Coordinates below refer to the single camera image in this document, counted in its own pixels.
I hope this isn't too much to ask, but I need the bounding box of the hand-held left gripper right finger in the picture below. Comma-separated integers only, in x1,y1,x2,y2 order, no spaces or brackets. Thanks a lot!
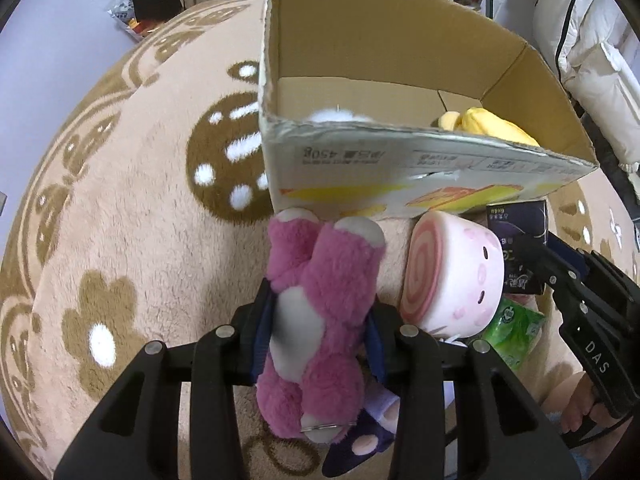
364,302,583,480

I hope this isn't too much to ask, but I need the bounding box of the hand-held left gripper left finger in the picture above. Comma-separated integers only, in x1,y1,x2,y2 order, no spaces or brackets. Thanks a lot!
52,276,275,480

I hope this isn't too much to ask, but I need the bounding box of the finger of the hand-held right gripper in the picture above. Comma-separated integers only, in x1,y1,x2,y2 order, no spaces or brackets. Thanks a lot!
546,231,601,277
512,233,582,288

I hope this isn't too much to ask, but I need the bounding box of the pink plush bear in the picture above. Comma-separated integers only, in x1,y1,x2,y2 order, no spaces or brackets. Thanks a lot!
256,207,387,446

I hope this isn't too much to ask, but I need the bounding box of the cardboard box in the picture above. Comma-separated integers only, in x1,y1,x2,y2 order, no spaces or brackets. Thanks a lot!
257,0,600,222

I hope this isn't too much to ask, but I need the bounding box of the person's right hand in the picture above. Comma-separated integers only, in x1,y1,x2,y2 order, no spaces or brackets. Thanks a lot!
559,374,621,437

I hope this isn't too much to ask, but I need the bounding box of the dark purple packet box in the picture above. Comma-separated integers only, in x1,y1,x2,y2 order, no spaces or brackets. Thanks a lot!
486,200,551,296

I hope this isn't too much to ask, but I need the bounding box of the green tissue packet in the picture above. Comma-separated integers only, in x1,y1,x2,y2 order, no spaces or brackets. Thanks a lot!
482,297,546,372

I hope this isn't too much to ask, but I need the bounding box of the purple plush toy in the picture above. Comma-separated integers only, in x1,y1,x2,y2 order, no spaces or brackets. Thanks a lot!
320,375,401,478

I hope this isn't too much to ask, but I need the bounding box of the pink swirl roll plush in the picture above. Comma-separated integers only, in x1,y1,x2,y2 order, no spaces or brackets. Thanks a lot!
398,210,505,338

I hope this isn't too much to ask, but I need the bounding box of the yellow plush toy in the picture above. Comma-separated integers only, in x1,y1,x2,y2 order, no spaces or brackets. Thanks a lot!
431,106,541,147

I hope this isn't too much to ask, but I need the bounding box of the beige flower pattern rug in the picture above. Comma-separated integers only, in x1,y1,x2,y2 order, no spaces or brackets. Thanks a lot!
0,0,640,480

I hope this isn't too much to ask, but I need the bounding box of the white puffer jacket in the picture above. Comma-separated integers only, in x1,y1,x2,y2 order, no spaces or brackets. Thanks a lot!
531,0,640,173

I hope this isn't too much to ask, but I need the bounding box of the white plush toy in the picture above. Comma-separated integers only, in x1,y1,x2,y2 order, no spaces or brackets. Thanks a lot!
306,107,375,124

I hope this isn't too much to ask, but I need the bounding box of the clear plastic bag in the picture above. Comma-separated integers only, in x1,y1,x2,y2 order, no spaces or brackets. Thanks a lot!
106,0,167,37

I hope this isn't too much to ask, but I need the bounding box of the black cable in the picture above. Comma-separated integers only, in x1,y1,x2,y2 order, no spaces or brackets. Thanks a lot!
562,417,633,448

